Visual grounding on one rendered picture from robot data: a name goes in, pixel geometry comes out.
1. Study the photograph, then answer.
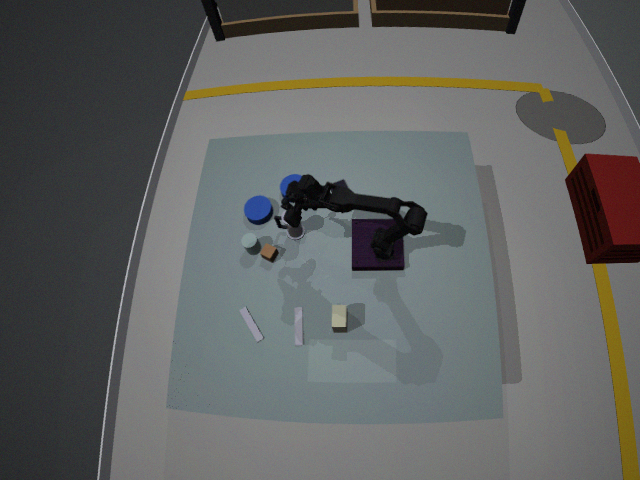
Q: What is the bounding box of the brown cube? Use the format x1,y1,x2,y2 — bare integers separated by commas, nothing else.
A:
260,243,279,263

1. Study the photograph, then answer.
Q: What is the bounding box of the dark blue short cylinder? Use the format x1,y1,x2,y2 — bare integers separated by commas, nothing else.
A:
244,196,273,225
279,174,302,199

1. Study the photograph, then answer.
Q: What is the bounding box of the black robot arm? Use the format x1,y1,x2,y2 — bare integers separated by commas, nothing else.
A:
285,175,427,263

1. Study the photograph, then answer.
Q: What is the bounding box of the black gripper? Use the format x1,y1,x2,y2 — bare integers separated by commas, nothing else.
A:
280,197,317,228

